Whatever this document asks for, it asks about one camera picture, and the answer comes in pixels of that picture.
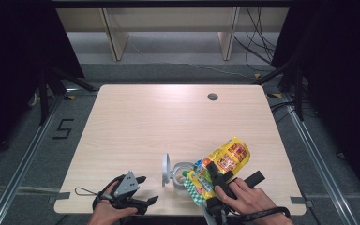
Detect tin can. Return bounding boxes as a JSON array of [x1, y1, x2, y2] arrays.
[[161, 153, 198, 190]]

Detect thin white floor cable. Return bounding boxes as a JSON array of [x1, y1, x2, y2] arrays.
[[130, 40, 257, 80]]

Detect thin grey cord loop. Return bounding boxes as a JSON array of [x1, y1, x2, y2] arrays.
[[74, 187, 98, 197]]

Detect grey tape strip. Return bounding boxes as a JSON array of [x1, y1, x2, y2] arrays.
[[290, 196, 314, 209], [55, 191, 71, 202]]

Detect person's right hand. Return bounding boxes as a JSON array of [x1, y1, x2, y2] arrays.
[[215, 177, 285, 225]]

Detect metal floor rail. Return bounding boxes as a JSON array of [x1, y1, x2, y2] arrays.
[[281, 93, 360, 225], [0, 93, 64, 225]]

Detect black floor cables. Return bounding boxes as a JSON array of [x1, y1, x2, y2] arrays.
[[269, 100, 296, 124]]

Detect black curtain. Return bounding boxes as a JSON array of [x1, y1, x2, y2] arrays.
[[271, 0, 360, 201], [0, 0, 86, 172]]

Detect light wooden shelf unit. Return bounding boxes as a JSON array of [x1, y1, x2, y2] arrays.
[[55, 6, 291, 62]]

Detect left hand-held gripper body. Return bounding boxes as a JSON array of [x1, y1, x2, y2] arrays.
[[108, 170, 149, 217]]

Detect yellow green snack bag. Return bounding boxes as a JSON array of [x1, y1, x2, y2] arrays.
[[183, 136, 251, 206]]

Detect person's left hand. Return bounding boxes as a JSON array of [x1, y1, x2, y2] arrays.
[[87, 181, 139, 225]]

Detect black hanging cables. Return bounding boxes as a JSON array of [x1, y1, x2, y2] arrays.
[[233, 6, 278, 66]]

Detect black metal stand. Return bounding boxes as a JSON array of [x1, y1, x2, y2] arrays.
[[252, 57, 307, 122], [37, 66, 98, 127]]

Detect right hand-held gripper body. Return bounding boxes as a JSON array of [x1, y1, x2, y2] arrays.
[[202, 196, 233, 225]]

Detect black braided wrist strap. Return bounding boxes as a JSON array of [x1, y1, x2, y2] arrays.
[[228, 205, 292, 225]]

